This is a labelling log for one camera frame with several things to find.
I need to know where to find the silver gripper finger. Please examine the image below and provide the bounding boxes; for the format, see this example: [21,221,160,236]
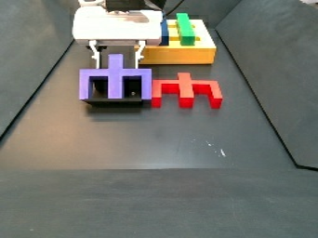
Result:
[133,40,145,69]
[88,40,100,69]

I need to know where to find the green bar block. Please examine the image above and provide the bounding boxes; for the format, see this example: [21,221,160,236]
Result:
[176,13,195,46]

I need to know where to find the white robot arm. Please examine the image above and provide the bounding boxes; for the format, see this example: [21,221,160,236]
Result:
[72,0,164,69]

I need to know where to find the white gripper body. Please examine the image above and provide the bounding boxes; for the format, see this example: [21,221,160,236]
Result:
[72,7,163,46]

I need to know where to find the black angle fixture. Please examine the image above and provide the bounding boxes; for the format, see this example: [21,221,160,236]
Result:
[82,76,142,107]

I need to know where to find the purple comb-shaped block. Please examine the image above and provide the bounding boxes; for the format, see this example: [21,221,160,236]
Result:
[78,54,150,100]

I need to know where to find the red comb-shaped block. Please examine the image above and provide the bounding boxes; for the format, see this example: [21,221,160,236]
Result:
[150,73,223,109]

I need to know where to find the yellow slotted board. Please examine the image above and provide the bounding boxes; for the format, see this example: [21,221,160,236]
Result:
[138,20,216,65]

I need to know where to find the blue bar block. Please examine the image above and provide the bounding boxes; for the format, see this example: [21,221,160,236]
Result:
[159,19,168,46]

